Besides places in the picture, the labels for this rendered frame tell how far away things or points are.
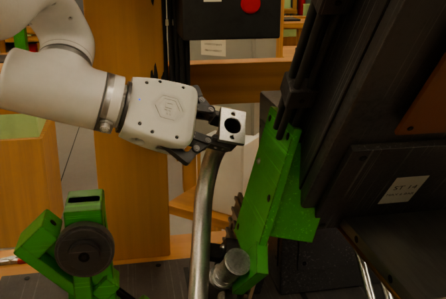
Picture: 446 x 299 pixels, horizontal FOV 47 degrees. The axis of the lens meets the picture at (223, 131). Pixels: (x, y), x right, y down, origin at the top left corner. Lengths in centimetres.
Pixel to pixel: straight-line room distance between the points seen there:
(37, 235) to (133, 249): 43
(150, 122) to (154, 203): 39
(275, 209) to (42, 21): 40
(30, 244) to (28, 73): 22
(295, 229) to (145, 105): 27
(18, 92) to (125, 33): 33
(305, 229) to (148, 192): 42
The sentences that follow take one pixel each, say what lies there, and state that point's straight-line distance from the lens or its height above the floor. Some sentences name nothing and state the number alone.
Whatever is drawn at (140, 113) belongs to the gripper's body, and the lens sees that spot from 72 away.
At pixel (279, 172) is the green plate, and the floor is 121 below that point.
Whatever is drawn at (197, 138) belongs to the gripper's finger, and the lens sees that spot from 74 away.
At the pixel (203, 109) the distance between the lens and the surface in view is 77.
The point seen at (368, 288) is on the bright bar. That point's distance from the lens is 76.
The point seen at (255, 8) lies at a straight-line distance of 89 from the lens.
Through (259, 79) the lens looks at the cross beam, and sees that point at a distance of 112.
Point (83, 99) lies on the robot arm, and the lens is 70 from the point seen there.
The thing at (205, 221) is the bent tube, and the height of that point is 108.
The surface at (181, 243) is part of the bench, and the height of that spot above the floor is 88.
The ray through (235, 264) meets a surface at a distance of 72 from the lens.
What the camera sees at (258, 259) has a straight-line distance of 71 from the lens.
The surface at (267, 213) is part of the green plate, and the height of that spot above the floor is 116.
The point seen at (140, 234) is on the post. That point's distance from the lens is 111.
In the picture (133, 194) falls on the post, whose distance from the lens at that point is 107.
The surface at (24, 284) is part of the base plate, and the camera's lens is 108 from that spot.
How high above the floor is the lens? 147
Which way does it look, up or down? 18 degrees down
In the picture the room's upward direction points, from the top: straight up
